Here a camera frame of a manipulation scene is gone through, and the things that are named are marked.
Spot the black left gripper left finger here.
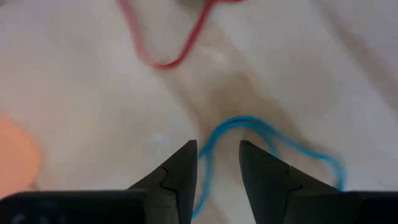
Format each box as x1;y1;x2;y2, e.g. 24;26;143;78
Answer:
127;139;198;224

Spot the red rubber band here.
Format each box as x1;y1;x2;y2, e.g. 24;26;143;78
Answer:
118;0;246;70

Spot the blue rubber band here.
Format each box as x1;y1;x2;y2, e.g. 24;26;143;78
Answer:
191;114;346;220

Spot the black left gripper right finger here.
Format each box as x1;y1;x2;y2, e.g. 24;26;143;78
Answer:
238;139;340;224

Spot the flat orange bin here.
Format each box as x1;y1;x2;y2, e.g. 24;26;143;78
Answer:
0;110;43;198

